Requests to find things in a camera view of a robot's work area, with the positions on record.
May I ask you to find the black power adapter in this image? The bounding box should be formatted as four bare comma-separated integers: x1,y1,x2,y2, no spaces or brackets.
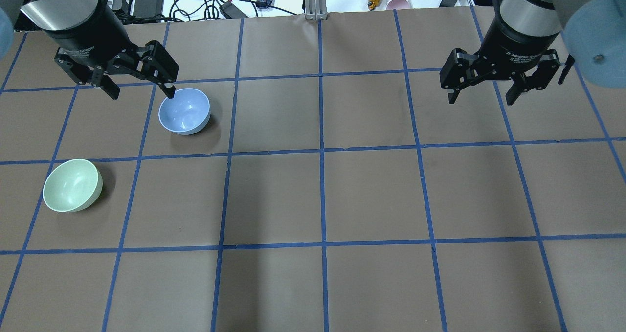
132,0,164,18

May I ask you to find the green bowl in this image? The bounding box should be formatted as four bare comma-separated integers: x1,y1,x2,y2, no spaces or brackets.
43,159,103,213

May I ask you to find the pink cup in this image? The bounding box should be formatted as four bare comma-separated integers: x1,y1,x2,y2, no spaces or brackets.
385,0,412,10

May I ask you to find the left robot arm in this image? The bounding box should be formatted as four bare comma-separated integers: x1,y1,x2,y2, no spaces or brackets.
0,0,179,100

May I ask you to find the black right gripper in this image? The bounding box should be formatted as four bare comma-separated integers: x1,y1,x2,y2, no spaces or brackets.
440,14,560,106

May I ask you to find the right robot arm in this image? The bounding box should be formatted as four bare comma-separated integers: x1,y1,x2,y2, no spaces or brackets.
440,0,626,105

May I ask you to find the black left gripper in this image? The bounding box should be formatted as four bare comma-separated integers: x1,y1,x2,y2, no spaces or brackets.
43,0,179,100

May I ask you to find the black cable bundle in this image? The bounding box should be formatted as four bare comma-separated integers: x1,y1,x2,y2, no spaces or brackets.
169,0,299,22

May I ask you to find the blue bowl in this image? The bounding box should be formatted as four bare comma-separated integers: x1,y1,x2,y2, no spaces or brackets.
158,89,211,135

